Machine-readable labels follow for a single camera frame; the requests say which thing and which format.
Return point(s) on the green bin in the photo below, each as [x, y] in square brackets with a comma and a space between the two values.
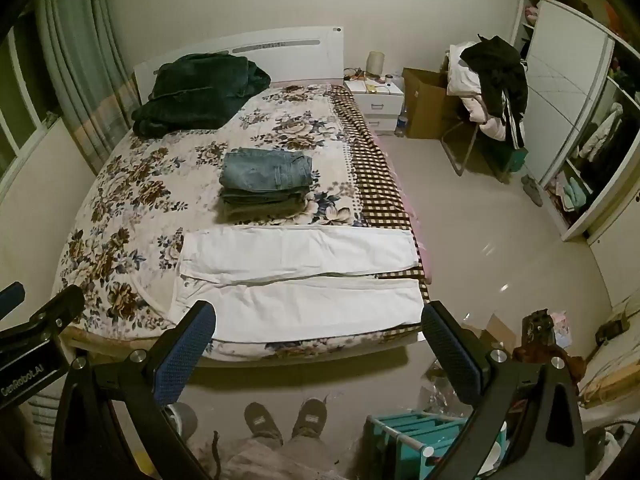
[516, 160]

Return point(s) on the person's left slipper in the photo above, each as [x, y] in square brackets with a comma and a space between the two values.
[262, 422]

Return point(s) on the person's right slipper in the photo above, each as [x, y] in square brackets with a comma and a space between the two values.
[310, 417]

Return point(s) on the teal rack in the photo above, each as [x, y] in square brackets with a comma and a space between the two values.
[415, 435]

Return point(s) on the beige cylindrical lamp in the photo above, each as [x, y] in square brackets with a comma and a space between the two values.
[376, 64]

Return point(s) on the floral blanket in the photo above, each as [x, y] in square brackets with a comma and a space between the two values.
[145, 185]

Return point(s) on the teal folded towel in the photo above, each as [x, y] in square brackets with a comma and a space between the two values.
[571, 191]

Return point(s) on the black garment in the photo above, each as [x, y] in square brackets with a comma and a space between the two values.
[500, 75]

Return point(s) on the grey slippers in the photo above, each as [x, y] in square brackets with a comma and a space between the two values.
[532, 190]

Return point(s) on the cardboard box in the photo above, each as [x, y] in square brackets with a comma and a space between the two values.
[425, 110]

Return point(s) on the pink garment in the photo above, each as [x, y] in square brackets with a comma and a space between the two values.
[487, 120]

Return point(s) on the window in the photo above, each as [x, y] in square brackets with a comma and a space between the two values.
[20, 110]

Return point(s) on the fringed towel under trousers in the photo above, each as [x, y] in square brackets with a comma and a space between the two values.
[267, 169]

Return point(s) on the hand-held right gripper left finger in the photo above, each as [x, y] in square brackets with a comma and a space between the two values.
[184, 352]

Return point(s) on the clear plastic bags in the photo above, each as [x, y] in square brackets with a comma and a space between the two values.
[442, 390]

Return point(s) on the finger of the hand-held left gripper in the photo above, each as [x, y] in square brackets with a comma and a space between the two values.
[57, 310]
[11, 297]

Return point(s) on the person's slipper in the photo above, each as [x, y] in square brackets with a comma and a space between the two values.
[310, 417]
[262, 422]

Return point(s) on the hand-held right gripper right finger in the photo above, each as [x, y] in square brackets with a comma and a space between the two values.
[450, 355]

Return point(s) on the grey round stool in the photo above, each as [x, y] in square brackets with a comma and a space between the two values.
[182, 419]

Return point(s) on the wooden board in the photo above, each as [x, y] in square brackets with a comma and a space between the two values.
[612, 380]

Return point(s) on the hanging white jacket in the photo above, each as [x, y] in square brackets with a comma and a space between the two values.
[597, 132]

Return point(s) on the white pants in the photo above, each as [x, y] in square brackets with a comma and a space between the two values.
[300, 280]

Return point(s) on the white nightstand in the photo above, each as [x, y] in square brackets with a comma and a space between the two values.
[380, 107]

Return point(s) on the cardboard piece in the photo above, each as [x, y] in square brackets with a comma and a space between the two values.
[497, 332]

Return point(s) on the white headboard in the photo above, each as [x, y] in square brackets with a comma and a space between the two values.
[300, 55]

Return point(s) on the folded olive pants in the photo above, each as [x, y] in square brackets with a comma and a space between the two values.
[265, 207]

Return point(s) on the white wardrobe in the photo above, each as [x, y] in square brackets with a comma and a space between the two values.
[565, 80]

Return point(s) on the metal chair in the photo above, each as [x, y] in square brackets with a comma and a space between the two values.
[462, 145]

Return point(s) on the grey-green curtain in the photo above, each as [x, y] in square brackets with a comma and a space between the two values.
[80, 60]

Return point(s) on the white garment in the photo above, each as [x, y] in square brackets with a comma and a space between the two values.
[462, 72]

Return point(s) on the person's legs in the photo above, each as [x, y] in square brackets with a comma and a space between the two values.
[285, 462]

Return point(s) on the dark green blanket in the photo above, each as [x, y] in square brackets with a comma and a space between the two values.
[200, 90]

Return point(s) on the brown checkered bed sheet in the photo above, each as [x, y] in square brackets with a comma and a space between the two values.
[372, 175]

